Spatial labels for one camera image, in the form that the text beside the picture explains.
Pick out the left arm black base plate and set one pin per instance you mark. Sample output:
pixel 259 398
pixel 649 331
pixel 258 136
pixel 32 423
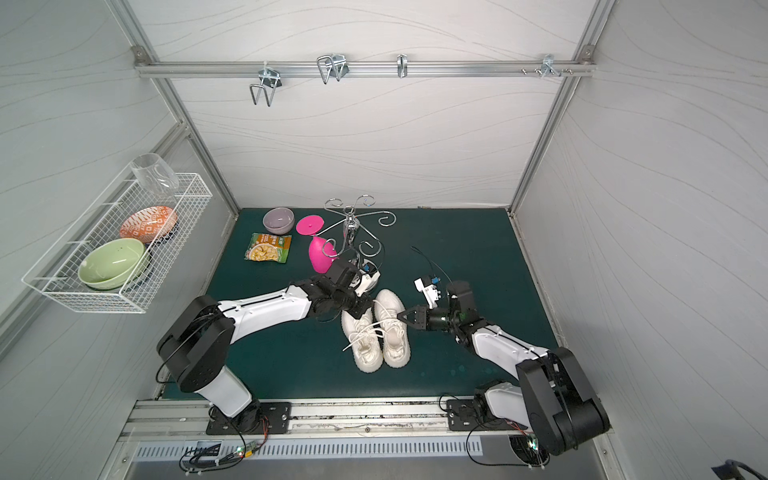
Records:
pixel 257 417

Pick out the green dark table mat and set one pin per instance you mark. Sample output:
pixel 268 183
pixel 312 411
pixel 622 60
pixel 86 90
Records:
pixel 311 359

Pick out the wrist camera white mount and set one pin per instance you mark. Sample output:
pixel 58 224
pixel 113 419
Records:
pixel 428 286
pixel 368 278

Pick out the white shoelace of shoe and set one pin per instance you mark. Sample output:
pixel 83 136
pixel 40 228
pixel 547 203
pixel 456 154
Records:
pixel 358 336
pixel 387 306

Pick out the metal double hook middle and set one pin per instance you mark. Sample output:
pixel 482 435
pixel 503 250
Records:
pixel 332 66

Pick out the metal double hook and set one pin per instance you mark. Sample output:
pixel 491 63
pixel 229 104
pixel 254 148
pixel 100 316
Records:
pixel 268 81
pixel 332 66

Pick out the small metal hook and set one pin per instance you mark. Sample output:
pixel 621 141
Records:
pixel 402 66

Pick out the pink plastic wine glass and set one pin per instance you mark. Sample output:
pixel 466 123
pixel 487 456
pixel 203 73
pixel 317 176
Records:
pixel 318 246

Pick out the green ceramic bowl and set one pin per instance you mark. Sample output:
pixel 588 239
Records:
pixel 114 264

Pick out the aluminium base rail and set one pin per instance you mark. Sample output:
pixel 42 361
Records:
pixel 166 420

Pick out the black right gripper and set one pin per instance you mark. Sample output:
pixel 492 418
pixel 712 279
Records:
pixel 425 318

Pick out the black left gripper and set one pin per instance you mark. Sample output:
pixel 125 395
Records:
pixel 352 294

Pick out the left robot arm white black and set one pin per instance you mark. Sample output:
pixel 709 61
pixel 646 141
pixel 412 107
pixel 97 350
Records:
pixel 195 348

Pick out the clear drinking glass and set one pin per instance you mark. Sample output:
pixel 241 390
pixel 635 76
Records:
pixel 155 175

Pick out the lilac ceramic bowl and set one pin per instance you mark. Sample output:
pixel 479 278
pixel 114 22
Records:
pixel 279 221

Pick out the orange patterned bowl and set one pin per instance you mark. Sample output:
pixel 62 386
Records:
pixel 151 224

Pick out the white wire wall basket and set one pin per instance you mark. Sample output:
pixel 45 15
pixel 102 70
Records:
pixel 55 274

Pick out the green snack packet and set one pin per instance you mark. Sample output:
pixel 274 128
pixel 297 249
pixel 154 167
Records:
pixel 268 248

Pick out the metal hook bracket right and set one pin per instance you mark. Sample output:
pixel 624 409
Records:
pixel 549 67

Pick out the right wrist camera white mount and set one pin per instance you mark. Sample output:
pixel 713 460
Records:
pixel 428 286

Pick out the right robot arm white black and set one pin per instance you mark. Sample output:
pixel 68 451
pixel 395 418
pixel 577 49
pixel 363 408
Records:
pixel 552 397

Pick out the metal double hook left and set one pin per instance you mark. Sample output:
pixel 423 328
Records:
pixel 268 81

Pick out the aluminium crossbar rail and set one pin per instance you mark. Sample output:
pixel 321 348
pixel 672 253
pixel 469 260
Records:
pixel 583 66

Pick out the white knit sneaker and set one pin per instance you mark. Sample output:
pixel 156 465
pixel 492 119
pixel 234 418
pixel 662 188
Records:
pixel 396 348
pixel 367 354

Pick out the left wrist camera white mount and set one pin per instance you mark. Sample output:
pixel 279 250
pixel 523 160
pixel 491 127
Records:
pixel 368 278

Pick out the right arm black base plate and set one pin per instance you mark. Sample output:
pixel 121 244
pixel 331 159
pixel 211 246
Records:
pixel 464 415

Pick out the chrome glass holder stand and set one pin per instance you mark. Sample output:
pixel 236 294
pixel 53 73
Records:
pixel 348 237

